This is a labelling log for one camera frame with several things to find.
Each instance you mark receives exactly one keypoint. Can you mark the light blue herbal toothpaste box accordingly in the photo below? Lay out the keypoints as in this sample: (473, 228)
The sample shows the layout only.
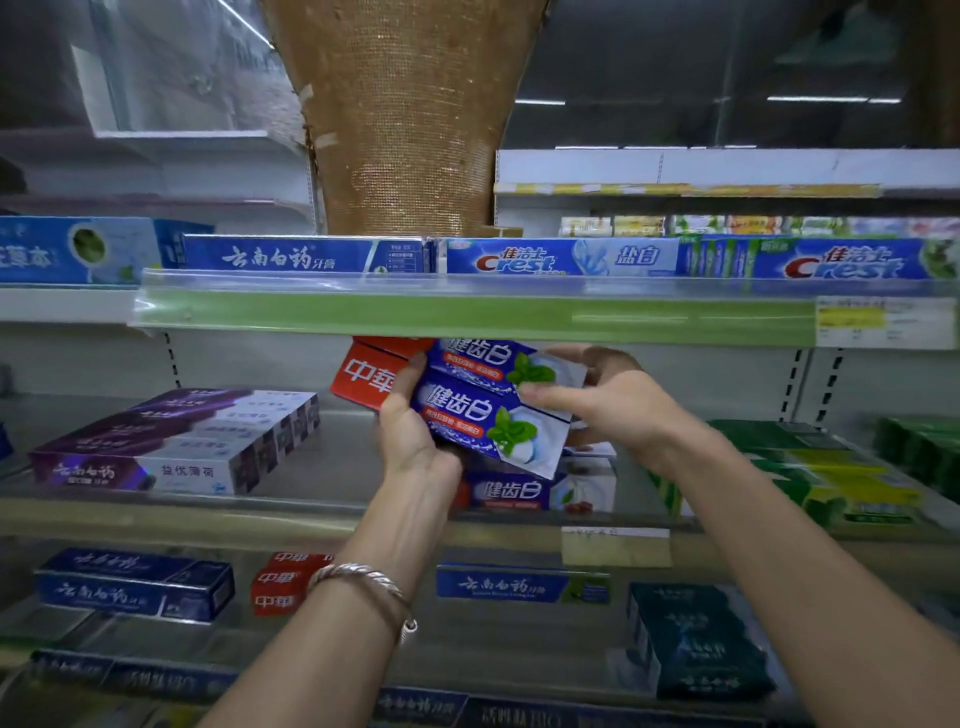
(67, 251)

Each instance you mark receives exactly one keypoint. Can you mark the pale shelf price label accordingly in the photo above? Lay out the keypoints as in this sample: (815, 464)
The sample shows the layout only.
(615, 547)

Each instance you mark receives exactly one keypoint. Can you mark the person's right thumb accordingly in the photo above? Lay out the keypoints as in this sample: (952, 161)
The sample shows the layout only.
(551, 394)

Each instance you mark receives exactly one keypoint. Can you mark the dark teal toothpaste box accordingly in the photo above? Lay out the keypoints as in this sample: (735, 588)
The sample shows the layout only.
(705, 645)

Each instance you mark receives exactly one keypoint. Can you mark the green yellow toothpaste box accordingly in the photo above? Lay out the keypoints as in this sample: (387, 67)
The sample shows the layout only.
(840, 491)

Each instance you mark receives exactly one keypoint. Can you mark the yellow white price tag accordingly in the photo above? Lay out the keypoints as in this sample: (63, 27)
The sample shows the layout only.
(885, 322)

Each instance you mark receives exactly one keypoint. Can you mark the burlap covered column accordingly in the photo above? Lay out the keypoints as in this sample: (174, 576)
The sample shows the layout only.
(409, 120)

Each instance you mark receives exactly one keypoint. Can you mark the blue mint toothpaste box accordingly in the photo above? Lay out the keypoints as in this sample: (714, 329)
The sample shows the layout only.
(487, 364)
(472, 416)

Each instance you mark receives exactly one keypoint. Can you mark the navy toothpaste box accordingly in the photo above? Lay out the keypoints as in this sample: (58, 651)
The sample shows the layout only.
(127, 675)
(585, 716)
(420, 707)

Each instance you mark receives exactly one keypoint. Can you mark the blue white salt toothpaste box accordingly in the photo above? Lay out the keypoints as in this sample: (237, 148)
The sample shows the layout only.
(555, 258)

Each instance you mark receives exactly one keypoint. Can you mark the person's right hand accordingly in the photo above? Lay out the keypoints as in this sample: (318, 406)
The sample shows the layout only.
(626, 409)

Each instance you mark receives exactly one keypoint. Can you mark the clear acrylic shelf divider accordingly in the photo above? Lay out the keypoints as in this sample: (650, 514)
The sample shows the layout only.
(180, 67)

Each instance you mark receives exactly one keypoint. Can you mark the blue cherry toothpaste box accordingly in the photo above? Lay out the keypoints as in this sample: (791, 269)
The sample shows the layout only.
(517, 491)

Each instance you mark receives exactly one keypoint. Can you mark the row of colourful background boxes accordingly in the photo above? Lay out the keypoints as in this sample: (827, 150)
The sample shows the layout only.
(750, 226)

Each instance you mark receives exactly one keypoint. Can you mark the white upper shelf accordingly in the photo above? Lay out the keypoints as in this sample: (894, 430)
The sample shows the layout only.
(720, 171)

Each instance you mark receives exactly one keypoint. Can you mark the stack of green boxes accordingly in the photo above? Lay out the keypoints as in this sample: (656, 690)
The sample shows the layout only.
(926, 454)

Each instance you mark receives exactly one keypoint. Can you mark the long blue toothpaste box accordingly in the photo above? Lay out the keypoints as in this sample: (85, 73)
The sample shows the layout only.
(300, 256)

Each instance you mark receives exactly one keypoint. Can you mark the blue script toothpaste box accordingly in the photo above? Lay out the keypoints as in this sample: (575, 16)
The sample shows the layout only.
(127, 600)
(127, 561)

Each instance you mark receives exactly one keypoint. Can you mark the green shelf price rail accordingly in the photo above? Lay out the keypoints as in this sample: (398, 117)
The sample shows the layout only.
(465, 311)

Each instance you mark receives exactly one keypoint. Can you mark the dark blue toothpaste box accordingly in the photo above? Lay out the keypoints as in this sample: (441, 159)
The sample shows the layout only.
(184, 240)

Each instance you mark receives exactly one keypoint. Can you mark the person's left hand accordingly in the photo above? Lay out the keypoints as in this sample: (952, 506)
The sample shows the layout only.
(409, 450)

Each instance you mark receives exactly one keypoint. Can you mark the person's left forearm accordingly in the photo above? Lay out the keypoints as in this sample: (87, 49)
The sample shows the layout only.
(352, 607)

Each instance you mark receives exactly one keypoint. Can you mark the small red toothpaste box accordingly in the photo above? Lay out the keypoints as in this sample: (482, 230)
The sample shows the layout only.
(279, 600)
(300, 561)

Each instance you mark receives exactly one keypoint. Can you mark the purple white toothpaste box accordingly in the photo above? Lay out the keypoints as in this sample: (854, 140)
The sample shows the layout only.
(150, 441)
(127, 474)
(217, 395)
(195, 409)
(172, 424)

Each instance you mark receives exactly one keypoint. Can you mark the person's right forearm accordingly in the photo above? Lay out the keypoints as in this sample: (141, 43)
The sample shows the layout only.
(795, 585)

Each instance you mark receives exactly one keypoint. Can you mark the dark green toothpaste box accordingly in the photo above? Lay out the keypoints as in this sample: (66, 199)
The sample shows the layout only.
(772, 435)

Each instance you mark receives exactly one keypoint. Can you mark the person's left thumb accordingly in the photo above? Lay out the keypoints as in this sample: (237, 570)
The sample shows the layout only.
(406, 386)

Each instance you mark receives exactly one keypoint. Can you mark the blue green leaf toothpaste box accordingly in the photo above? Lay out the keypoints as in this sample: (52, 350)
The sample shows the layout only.
(517, 585)

